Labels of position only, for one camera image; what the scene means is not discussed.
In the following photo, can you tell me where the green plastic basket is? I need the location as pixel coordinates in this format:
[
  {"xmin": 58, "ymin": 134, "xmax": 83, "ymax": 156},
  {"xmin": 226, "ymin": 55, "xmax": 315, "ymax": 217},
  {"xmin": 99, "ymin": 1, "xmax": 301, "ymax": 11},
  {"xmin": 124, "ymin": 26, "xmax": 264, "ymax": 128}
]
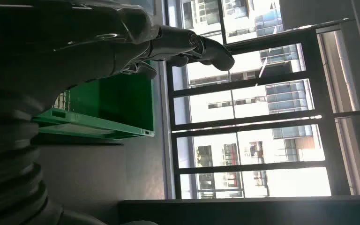
[{"xmin": 32, "ymin": 60, "xmax": 155, "ymax": 140}]

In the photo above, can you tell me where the black window frame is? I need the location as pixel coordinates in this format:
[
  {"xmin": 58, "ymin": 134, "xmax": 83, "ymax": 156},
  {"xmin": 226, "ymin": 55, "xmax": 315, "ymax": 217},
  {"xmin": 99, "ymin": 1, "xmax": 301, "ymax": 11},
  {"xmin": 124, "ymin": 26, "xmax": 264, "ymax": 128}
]
[{"xmin": 166, "ymin": 18, "xmax": 360, "ymax": 200}]

